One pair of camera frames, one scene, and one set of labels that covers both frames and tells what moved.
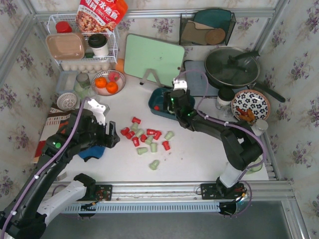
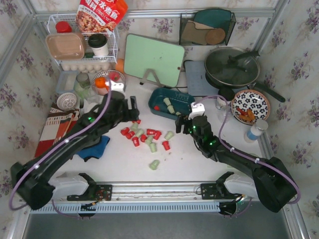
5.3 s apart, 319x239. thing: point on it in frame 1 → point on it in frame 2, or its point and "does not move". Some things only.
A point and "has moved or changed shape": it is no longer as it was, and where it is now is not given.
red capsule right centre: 157,135 does not move
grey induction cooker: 197,82 does not move
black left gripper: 109,134 → 133,109
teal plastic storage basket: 156,103 does not move
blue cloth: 97,152 does not move
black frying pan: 232,67 does not move
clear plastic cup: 226,112 does not move
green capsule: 170,111 has moved or changed shape
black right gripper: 173,100 → 183,125
